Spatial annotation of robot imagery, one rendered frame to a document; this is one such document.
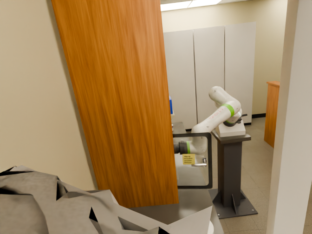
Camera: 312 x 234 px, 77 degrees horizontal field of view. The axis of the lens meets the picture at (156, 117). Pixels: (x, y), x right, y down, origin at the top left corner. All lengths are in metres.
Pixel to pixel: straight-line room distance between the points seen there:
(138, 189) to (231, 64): 3.65
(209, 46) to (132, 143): 3.46
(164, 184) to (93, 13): 1.00
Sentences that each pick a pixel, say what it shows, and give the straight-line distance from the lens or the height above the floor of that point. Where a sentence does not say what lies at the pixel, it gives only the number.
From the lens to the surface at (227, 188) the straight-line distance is 2.54.
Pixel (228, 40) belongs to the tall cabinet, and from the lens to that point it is 4.44.
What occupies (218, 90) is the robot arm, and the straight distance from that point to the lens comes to 1.65.
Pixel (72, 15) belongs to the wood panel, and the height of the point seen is 2.07.
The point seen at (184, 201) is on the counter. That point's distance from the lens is 1.38.
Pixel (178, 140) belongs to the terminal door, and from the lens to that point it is 1.20.
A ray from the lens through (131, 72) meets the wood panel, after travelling 1.02.
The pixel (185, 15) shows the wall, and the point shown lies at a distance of 4.74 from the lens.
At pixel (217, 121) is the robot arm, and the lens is 1.44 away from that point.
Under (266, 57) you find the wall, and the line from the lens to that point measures 5.29.
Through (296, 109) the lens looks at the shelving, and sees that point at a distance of 0.29.
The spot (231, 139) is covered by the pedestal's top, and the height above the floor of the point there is 0.94.
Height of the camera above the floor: 1.88
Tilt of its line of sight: 19 degrees down
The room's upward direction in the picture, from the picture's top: 7 degrees counter-clockwise
